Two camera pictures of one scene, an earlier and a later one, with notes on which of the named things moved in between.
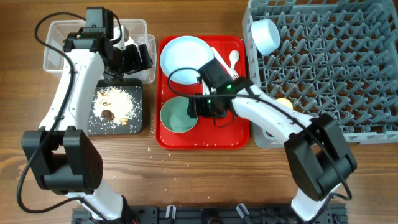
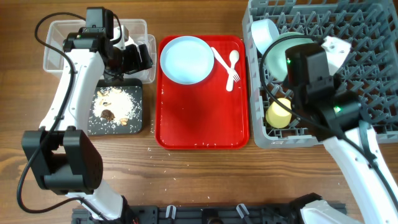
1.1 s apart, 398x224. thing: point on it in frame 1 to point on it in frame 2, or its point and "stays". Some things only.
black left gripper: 135,64 stays
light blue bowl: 265,35 stays
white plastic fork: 231,71 stays
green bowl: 174,116 to 274,57
